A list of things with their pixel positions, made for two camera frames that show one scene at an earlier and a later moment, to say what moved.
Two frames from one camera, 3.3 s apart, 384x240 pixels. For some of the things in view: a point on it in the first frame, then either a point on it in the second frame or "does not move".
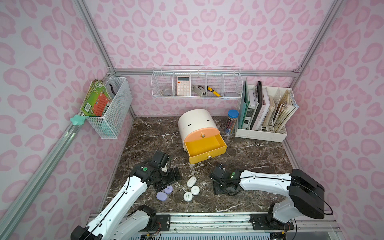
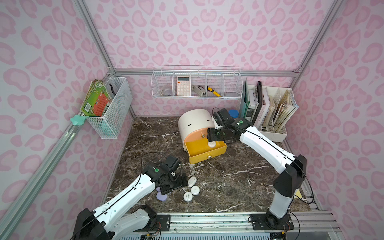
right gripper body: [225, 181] → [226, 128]
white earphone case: [195, 190] does not move
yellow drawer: [203, 148] does not move
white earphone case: [188, 196] does not move
